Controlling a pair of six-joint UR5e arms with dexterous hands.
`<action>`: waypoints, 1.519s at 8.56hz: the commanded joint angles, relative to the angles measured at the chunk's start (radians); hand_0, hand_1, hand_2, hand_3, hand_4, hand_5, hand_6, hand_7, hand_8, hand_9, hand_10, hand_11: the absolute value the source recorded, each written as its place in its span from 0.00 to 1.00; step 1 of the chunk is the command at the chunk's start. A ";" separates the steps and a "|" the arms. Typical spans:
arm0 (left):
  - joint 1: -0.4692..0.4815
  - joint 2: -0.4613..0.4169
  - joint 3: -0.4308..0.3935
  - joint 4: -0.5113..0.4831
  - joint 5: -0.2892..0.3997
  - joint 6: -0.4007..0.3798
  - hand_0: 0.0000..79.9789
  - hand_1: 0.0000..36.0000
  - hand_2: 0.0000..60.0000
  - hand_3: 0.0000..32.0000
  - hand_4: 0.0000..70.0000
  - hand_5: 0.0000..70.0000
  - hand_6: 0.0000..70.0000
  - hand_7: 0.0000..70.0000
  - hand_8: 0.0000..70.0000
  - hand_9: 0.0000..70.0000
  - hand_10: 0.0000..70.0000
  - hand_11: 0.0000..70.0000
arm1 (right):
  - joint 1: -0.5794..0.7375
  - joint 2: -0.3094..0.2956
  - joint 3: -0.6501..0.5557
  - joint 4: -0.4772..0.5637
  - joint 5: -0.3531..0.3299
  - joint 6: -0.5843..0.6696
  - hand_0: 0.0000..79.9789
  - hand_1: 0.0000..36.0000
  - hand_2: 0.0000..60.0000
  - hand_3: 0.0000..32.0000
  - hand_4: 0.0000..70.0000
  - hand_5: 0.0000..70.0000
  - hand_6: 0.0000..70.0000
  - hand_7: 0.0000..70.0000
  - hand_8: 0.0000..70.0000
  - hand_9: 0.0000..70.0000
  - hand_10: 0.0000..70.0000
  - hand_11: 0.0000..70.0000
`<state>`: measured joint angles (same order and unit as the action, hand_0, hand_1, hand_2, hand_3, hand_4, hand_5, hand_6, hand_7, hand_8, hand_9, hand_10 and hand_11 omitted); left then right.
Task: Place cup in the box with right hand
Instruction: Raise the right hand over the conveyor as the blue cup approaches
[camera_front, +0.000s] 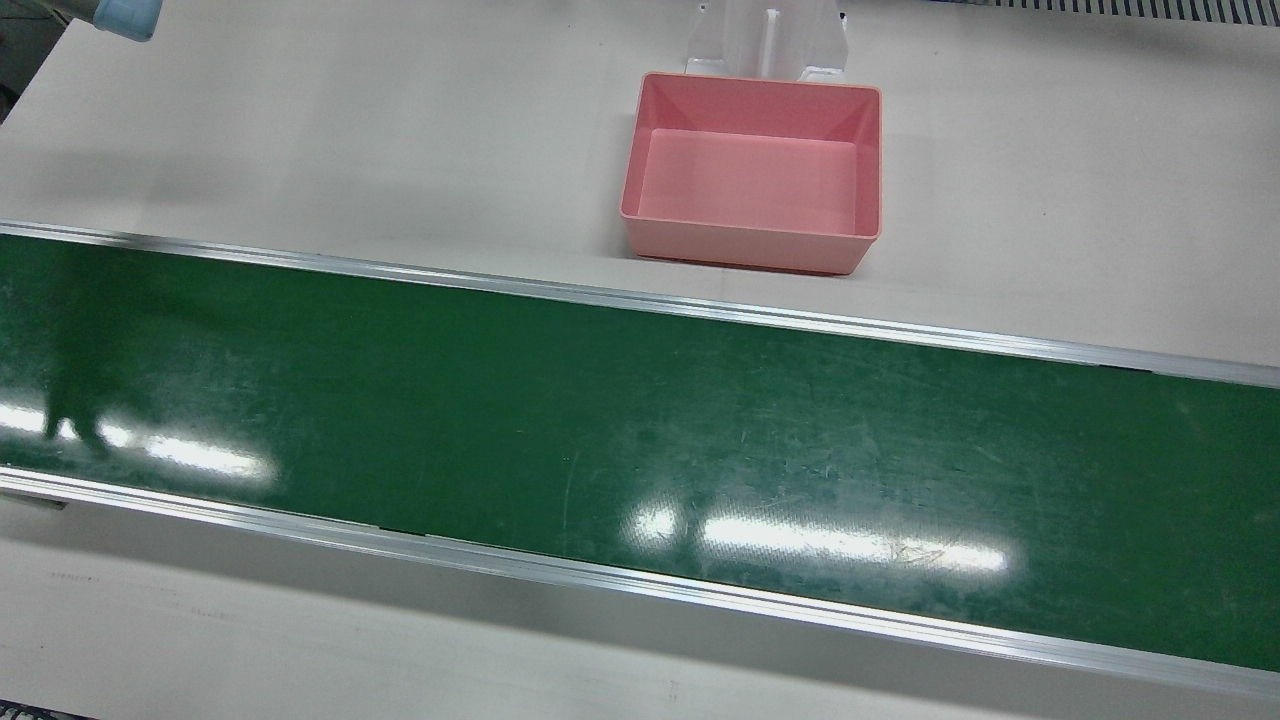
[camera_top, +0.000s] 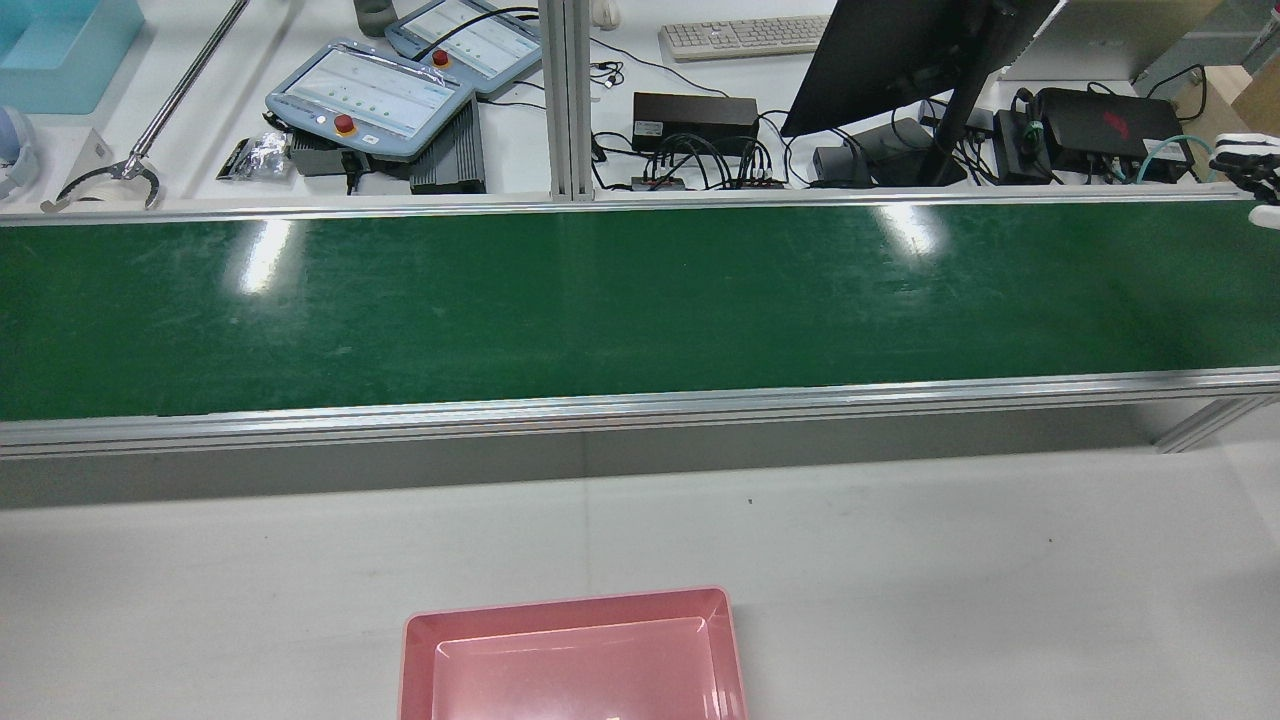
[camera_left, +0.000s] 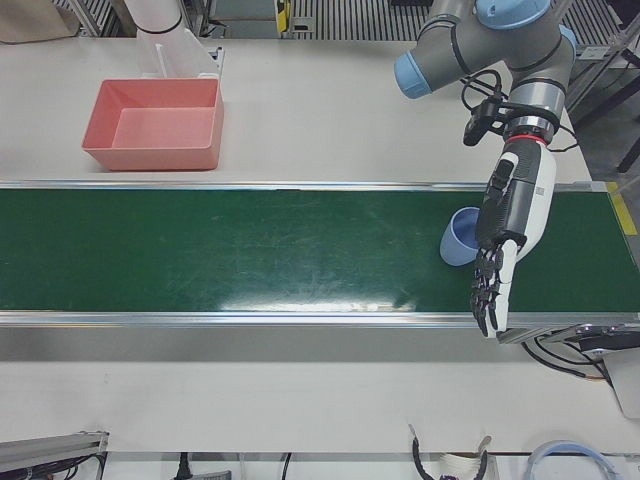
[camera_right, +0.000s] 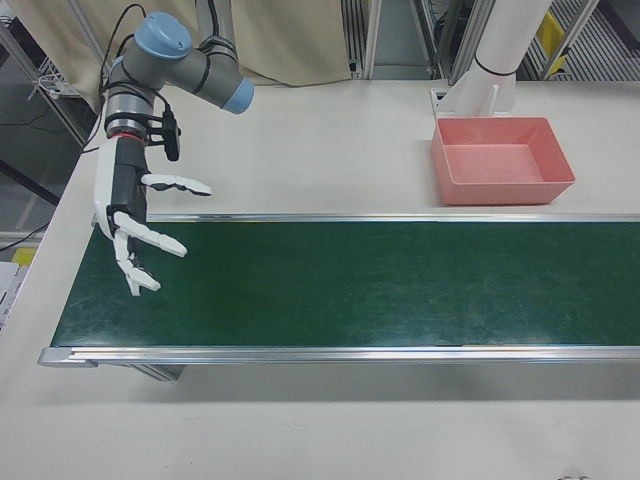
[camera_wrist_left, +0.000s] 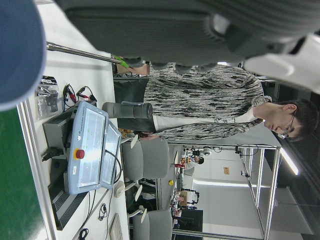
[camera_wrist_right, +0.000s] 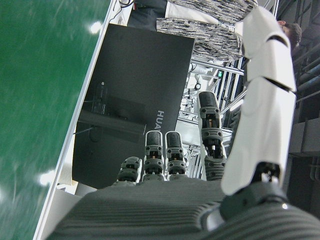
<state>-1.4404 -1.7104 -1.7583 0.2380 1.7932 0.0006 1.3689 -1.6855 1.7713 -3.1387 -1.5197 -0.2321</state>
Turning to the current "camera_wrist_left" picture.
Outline metal rod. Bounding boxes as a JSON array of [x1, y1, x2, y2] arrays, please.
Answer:
[[46, 41, 123, 65]]

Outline large teach pendant red button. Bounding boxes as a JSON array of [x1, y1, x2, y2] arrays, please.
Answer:
[[66, 100, 110, 196]]

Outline grey controller box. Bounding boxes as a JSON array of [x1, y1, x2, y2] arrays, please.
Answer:
[[41, 99, 98, 162]]

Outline black vented panel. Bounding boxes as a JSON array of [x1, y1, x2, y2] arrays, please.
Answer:
[[47, 183, 89, 231]]

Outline grey cylindrical bottle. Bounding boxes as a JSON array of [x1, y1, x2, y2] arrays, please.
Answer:
[[101, 101, 154, 120]]

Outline green tool handle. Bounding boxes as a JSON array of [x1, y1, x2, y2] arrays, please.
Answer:
[[111, 54, 132, 70]]

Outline grey keyboard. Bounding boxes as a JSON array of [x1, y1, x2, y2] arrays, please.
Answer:
[[108, 212, 124, 240]]

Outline person in white shirt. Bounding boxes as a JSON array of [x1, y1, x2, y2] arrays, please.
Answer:
[[186, 154, 205, 171]]

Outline ceiling light strip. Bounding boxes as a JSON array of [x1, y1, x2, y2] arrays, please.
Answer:
[[279, 146, 300, 176]]

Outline grey office chair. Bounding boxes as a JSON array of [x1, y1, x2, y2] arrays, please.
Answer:
[[128, 204, 174, 240], [120, 134, 170, 181]]

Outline aluminium cage frame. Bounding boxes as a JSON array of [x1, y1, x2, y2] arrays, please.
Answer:
[[236, 144, 281, 240]]

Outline green conveyor belt aluminium frame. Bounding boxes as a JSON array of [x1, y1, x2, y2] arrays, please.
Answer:
[[0, 98, 57, 240]]

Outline plastic bag black parts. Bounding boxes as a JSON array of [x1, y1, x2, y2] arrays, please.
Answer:
[[35, 75, 60, 120]]

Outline black monitor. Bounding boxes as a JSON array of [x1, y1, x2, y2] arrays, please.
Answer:
[[180, 208, 204, 232]]

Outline person in patterned sweater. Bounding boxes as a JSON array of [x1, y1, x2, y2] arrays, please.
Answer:
[[117, 62, 320, 143]]

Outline red black clip cable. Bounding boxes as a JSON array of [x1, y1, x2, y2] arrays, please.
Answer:
[[61, 83, 77, 111], [75, 85, 98, 102]]

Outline teach pendant without button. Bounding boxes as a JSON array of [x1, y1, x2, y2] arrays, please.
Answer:
[[99, 119, 123, 190]]

